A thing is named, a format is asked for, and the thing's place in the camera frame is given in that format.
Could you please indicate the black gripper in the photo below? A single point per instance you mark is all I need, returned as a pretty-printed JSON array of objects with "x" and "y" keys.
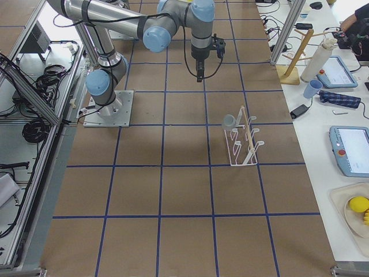
[{"x": 199, "y": 53}]

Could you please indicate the grey plastic cup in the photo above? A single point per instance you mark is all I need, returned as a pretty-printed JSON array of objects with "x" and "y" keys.
[{"x": 229, "y": 122}]

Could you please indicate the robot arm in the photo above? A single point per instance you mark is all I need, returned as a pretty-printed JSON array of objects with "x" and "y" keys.
[{"x": 99, "y": 18}]

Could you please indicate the blue cup on desk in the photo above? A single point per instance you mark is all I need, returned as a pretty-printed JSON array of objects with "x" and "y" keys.
[{"x": 312, "y": 88}]

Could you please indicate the wooden mug tree stand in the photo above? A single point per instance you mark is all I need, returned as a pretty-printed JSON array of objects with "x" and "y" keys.
[{"x": 289, "y": 75}]

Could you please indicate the black power adapter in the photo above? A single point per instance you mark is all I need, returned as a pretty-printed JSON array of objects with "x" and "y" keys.
[{"x": 300, "y": 110}]

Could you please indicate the beige water bottle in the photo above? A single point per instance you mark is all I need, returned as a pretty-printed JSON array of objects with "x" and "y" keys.
[{"x": 321, "y": 55}]

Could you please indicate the blue teach pendant tablet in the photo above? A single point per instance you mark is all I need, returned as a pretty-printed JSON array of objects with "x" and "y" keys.
[{"x": 335, "y": 74}]

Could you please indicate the small allen key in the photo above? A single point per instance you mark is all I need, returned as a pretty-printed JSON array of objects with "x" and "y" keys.
[{"x": 339, "y": 112}]

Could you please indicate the folded plaid umbrella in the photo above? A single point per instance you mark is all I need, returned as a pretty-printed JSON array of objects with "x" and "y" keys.
[{"x": 339, "y": 99}]

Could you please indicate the beige tray on desk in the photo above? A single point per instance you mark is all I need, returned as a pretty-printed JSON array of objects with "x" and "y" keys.
[{"x": 340, "y": 198}]

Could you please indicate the yellow toy lemon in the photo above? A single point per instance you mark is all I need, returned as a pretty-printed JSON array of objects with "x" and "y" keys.
[{"x": 359, "y": 204}]

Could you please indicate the cream bowl on desk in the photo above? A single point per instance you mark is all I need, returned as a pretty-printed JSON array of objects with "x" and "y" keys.
[{"x": 358, "y": 222}]

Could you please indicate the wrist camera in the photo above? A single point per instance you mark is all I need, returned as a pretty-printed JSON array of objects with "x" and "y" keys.
[{"x": 219, "y": 45}]

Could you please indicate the white wire cup rack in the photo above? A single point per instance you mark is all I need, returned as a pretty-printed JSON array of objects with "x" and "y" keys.
[{"x": 241, "y": 146}]

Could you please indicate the aluminium frame post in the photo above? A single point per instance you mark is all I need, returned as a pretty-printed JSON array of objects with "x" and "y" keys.
[{"x": 286, "y": 30}]

